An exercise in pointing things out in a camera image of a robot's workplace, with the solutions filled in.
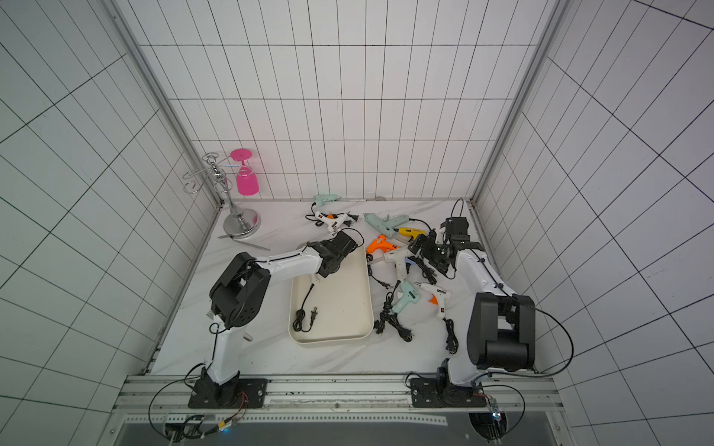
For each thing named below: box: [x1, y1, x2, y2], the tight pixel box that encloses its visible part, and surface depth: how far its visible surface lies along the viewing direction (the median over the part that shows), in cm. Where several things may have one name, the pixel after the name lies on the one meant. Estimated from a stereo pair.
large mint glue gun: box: [363, 212, 410, 238], surface depth 112 cm
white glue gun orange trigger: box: [314, 210, 349, 233], surface depth 112 cm
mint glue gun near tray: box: [392, 279, 422, 315], surface depth 91 cm
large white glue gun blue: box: [383, 249, 417, 282], surface depth 99 cm
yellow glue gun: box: [393, 227, 427, 243], surface depth 109 cm
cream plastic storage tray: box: [288, 245, 375, 344], surface depth 89 cm
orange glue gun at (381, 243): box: [366, 234, 400, 254], surface depth 106 cm
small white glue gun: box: [416, 282, 451, 318], surface depth 92 cm
